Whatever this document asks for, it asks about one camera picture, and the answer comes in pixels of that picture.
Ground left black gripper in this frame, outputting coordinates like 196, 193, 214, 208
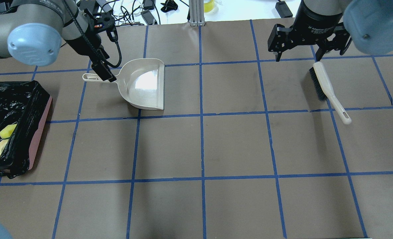
63, 9, 117, 83

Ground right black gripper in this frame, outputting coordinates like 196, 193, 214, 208
268, 0, 352, 62

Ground beige hand brush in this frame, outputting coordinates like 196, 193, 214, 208
309, 62, 352, 124

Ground beige plastic dustpan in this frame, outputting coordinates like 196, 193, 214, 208
82, 58, 166, 110

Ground green yellow sponge piece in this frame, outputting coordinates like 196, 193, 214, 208
0, 124, 17, 139

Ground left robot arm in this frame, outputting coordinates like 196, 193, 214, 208
0, 0, 114, 239

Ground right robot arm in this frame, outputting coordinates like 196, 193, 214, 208
268, 0, 393, 62

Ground pink bin with black bag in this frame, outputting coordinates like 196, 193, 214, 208
0, 81, 52, 179

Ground black power adapter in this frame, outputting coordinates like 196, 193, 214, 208
275, 0, 293, 18

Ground yellow tape roll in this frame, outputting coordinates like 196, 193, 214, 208
203, 0, 216, 13

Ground aluminium frame post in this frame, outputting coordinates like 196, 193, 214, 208
189, 0, 206, 26

